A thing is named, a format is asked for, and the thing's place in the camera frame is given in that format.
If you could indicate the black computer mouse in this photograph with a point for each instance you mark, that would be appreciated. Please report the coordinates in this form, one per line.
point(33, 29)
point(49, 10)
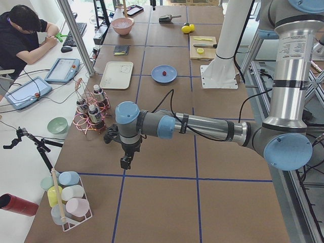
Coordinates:
point(66, 49)

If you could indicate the metal ice scoop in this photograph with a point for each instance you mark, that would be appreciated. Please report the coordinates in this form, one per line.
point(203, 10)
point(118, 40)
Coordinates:
point(168, 18)

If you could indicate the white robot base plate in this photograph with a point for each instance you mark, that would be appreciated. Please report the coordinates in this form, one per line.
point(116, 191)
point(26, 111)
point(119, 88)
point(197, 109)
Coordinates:
point(218, 75)

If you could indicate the teach pendant tablet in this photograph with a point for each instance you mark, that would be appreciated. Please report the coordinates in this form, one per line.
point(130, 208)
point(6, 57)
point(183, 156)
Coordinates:
point(28, 93)
point(63, 70)

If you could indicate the yellow plastic cup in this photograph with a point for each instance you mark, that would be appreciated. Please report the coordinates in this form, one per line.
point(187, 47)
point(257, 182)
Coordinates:
point(52, 197)

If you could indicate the seated person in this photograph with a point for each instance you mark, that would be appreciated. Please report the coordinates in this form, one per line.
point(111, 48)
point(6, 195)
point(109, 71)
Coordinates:
point(25, 38)

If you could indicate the pink plastic cup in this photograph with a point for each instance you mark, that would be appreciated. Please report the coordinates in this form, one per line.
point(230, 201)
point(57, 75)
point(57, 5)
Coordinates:
point(77, 206)

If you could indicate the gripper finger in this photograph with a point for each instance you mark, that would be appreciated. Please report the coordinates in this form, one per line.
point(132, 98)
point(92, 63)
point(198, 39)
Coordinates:
point(125, 162)

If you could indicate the wooden cutting board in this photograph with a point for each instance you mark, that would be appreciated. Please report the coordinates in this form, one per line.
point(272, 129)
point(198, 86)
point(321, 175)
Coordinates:
point(209, 53)

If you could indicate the pink bowl of ice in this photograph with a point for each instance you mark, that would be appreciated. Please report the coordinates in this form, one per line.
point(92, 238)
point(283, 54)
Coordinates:
point(123, 26)

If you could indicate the yellow plastic knife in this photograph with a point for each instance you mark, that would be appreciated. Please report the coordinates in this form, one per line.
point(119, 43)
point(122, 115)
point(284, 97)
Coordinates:
point(203, 39)

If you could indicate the large yellow lemon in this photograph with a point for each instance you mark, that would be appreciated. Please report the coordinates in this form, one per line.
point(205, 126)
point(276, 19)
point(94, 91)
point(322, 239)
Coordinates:
point(186, 29)

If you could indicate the tea bottle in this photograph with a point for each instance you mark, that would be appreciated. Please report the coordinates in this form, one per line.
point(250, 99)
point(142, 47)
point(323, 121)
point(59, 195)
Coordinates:
point(82, 107)
point(100, 96)
point(96, 117)

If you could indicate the near teach pendant tablet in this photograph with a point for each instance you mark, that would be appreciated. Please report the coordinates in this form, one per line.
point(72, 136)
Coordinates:
point(28, 93)

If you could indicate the white plastic cup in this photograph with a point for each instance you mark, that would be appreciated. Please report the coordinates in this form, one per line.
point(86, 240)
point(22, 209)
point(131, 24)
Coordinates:
point(74, 191)

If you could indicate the small yellow lemon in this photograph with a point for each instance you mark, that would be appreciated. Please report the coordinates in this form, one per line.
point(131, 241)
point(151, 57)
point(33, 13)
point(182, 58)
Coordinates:
point(192, 27)

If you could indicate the white wire cup rack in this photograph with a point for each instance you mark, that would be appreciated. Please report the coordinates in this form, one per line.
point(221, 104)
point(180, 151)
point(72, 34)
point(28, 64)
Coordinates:
point(58, 213)

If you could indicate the grey folded cloth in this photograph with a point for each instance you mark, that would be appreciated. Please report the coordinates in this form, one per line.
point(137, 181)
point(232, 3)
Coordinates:
point(121, 50)

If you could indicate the white pedestal column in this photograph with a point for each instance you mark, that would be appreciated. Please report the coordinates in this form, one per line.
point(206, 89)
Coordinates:
point(237, 13)

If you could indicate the aluminium frame post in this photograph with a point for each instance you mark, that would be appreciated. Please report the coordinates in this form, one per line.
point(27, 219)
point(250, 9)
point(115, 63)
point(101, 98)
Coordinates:
point(67, 13)

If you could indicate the blue plastic cup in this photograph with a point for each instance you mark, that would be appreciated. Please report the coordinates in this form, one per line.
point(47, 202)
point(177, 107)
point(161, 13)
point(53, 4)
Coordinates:
point(69, 178)

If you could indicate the red cylinder bottle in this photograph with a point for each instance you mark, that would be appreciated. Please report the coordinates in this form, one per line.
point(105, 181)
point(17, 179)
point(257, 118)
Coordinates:
point(18, 205)

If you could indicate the tea bottle right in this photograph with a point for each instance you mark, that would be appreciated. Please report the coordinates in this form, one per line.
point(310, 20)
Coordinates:
point(100, 96)

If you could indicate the green bowl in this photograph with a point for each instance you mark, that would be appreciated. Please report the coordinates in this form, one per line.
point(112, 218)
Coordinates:
point(58, 125)

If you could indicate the blue plastic plate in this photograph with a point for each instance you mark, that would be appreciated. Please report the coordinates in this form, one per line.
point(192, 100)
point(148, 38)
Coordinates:
point(156, 74)

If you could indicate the copper wire bottle rack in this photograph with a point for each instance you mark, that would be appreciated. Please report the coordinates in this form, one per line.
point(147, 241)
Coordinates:
point(84, 124)

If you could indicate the wooden cup stand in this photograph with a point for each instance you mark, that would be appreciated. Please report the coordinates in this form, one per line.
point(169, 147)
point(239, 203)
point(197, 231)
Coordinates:
point(125, 8)

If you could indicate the tea bottle front left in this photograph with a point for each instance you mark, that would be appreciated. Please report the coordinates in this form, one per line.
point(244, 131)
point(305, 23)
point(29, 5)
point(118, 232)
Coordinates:
point(96, 117)

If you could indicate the steel knife handle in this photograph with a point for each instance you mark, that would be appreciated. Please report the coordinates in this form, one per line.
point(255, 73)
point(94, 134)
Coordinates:
point(205, 46)

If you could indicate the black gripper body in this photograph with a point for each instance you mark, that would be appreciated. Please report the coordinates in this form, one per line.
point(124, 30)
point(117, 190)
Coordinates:
point(129, 149)

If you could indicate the far teach pendant tablet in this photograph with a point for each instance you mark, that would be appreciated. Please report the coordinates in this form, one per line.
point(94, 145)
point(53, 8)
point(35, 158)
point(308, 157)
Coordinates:
point(63, 70)

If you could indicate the tea bottle back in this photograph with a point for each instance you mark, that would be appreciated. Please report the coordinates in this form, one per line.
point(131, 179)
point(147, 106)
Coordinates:
point(82, 107)

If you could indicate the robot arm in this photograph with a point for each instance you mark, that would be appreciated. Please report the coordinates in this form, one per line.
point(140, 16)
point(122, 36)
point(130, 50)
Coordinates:
point(281, 138)

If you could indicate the lemon half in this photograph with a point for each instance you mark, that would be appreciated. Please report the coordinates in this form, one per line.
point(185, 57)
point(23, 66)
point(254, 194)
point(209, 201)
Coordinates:
point(200, 50)

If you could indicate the cream bear tray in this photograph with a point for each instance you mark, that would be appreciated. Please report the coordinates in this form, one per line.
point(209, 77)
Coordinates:
point(117, 75)

